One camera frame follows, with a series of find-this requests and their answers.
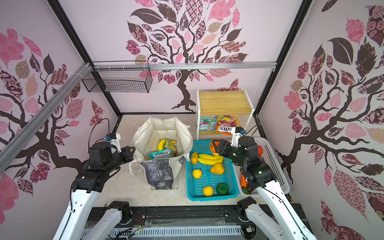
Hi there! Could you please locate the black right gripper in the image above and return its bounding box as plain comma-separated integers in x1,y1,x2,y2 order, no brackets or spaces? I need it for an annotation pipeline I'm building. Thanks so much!
212,138,247,169

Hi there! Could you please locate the yellow pear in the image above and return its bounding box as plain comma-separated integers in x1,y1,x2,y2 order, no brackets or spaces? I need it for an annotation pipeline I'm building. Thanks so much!
210,163,225,175

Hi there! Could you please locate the orange tangerine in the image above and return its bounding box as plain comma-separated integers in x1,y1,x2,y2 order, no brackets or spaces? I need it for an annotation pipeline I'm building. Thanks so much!
210,141,220,156

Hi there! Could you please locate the yellow banana bunch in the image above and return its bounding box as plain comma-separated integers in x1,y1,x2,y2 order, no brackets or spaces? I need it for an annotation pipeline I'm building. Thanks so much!
158,139,167,151

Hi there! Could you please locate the cream canvas grocery bag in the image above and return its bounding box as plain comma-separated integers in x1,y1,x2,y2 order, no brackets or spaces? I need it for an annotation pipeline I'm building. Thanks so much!
129,117,193,190

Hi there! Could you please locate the teal striped candy bag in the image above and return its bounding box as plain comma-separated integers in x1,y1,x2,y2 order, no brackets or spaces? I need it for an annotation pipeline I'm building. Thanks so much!
149,149,173,159

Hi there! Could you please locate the green candy bag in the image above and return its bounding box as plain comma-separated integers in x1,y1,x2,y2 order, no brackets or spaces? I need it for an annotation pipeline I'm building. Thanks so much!
164,140,177,152

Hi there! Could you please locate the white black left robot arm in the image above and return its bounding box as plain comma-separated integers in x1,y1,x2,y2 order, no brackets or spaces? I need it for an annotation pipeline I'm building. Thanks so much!
54,142,136,240

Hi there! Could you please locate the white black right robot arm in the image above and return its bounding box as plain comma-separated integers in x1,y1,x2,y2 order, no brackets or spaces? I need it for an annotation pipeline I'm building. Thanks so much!
211,134,316,240

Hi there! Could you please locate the orange Fox's candy bag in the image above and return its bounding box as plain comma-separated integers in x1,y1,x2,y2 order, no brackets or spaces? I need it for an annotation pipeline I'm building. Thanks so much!
216,115,237,135

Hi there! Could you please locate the lower teal candy bag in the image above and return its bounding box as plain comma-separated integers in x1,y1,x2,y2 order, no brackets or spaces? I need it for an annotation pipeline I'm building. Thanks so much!
199,116,217,132

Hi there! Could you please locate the red tomato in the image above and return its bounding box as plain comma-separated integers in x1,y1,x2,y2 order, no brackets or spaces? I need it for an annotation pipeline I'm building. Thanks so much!
258,145,264,156

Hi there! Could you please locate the white plastic basket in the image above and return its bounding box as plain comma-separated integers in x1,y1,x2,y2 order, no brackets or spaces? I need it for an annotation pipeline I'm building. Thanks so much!
233,137,290,199

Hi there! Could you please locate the lower orange carrot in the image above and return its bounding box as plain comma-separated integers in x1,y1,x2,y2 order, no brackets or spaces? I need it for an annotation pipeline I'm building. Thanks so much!
240,174,247,188

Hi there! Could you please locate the green cucumber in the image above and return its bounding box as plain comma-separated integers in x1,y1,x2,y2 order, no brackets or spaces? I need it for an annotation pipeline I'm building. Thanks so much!
242,187,251,195

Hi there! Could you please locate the yellow banana pair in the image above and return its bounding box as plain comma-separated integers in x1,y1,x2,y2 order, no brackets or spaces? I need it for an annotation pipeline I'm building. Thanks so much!
198,154,224,166

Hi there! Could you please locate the green avocado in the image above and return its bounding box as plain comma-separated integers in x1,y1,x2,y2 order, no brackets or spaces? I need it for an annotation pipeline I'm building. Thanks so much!
216,183,229,196

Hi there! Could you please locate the teal plastic basket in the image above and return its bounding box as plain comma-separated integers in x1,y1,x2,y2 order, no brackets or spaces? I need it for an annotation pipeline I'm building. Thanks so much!
186,158,239,202

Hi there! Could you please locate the white wood two-tier shelf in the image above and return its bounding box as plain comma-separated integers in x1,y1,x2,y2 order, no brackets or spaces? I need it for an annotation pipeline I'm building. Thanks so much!
196,88,255,140

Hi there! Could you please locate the wrinkled yellow mango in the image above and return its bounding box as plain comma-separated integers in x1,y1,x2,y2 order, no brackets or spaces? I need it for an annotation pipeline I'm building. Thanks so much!
191,152,199,165

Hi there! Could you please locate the small yellow lemon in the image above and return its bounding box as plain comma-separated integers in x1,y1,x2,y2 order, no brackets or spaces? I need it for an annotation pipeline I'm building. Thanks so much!
192,169,203,179

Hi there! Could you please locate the yellow lemon bottom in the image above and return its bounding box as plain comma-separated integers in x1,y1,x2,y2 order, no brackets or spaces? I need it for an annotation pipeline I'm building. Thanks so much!
203,186,214,197

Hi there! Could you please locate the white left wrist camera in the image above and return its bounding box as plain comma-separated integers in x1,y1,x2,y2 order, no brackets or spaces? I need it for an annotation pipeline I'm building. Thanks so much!
104,133,122,153

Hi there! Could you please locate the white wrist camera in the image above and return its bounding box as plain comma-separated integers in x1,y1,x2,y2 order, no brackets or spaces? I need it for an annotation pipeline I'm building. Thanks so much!
104,133,122,153
231,127,246,147

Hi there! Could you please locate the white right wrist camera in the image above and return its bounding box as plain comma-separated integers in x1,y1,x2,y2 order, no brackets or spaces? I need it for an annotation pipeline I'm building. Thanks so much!
231,127,246,147

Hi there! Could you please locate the black front rail base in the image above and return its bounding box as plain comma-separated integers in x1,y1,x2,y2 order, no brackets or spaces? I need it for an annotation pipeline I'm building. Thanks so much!
55,203,316,240

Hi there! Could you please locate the black wire wall basket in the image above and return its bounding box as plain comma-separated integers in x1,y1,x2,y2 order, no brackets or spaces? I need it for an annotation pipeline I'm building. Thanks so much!
82,60,153,93

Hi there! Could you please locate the silver aluminium rail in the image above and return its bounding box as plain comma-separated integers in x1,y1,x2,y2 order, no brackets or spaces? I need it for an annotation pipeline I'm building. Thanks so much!
1,62,277,173

